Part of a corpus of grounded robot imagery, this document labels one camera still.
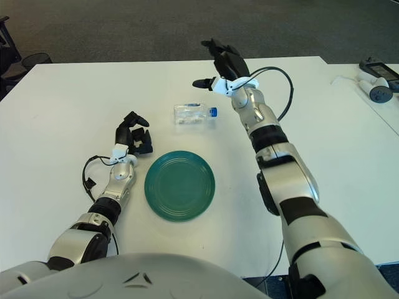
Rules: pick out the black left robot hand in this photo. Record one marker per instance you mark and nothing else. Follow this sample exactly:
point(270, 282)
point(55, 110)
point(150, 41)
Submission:
point(122, 135)

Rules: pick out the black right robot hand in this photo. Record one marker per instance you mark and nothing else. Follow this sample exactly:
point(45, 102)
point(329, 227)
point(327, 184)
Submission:
point(232, 63)

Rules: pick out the clear bottle with blue cap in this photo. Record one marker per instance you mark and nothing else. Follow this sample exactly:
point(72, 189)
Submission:
point(191, 115)

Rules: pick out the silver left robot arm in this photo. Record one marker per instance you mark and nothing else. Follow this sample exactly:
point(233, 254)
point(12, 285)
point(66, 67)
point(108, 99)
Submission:
point(118, 177)

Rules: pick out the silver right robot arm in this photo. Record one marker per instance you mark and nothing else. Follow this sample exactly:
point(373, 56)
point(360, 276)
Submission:
point(286, 180)

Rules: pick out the green ribbed plate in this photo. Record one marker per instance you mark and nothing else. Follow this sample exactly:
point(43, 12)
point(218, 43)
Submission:
point(179, 187)

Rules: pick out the black office chair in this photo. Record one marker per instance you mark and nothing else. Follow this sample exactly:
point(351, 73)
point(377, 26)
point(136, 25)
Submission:
point(6, 59)

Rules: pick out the silver robot torso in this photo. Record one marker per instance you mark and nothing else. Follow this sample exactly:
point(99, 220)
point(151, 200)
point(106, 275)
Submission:
point(140, 280)

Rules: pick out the white grey handheld controller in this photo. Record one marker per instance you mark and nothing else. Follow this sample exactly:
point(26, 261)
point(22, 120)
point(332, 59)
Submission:
point(378, 92)

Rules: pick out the black handheld device with screen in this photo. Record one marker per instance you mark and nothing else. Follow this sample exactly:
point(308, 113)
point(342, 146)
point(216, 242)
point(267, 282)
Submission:
point(381, 70)

